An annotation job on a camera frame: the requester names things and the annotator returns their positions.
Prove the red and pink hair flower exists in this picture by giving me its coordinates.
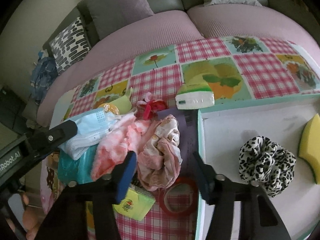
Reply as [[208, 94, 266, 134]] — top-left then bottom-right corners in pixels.
[[136, 92, 168, 120]]

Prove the blue face mask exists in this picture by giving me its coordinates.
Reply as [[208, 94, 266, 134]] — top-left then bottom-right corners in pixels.
[[62, 109, 120, 143]]

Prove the blue denim clothing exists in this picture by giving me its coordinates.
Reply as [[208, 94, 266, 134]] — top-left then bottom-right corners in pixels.
[[30, 51, 59, 103]]

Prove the teal plastic bag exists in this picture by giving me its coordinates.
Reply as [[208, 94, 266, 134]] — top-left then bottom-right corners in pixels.
[[58, 146, 100, 184]]

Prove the person's left hand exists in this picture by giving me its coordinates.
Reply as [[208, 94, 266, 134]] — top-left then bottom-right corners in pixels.
[[21, 192, 42, 240]]

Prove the white face mask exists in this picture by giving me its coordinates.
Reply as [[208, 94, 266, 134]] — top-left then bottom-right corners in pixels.
[[60, 132, 105, 160]]

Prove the purple-grey pillow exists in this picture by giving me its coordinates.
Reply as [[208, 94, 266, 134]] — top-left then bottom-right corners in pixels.
[[85, 0, 154, 40]]

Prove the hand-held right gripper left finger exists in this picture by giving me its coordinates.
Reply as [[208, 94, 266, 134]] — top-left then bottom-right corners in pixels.
[[49, 151, 138, 240]]

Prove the white tray with teal rim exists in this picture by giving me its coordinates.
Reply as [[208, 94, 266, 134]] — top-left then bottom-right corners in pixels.
[[195, 90, 320, 240]]

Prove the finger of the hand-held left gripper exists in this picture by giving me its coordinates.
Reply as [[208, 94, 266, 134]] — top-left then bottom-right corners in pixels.
[[26, 120, 78, 160]]

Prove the yellow-green tissue packet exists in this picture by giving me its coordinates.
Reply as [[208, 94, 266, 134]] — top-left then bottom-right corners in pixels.
[[112, 184, 156, 222]]

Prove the light green cloth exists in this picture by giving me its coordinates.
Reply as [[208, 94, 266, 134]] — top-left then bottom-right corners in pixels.
[[99, 87, 134, 115]]

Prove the purple snack packet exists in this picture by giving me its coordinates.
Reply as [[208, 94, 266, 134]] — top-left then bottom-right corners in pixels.
[[157, 107, 200, 160]]

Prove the green white power bank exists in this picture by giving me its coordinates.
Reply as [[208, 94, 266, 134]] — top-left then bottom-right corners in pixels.
[[175, 76, 215, 110]]

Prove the red tape roll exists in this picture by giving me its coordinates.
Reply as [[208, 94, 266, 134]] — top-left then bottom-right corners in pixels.
[[159, 176, 199, 214]]

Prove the pink ribbed sofa cover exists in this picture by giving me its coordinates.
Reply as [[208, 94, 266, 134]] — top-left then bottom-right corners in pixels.
[[37, 4, 320, 128]]

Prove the beige braided scrunchie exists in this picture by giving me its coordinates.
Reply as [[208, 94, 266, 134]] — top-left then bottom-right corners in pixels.
[[136, 114, 183, 192]]

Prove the leopard print scrunchie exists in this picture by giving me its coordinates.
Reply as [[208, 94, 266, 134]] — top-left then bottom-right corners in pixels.
[[239, 136, 297, 198]]

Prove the black and white patterned pillow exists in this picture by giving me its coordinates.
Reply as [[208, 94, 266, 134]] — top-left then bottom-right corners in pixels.
[[49, 17, 92, 74]]

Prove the pink fluffy cloth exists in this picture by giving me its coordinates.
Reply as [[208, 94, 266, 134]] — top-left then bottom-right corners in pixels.
[[91, 112, 150, 182]]

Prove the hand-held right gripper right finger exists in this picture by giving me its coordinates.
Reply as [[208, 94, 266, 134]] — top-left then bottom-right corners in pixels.
[[192, 152, 292, 240]]

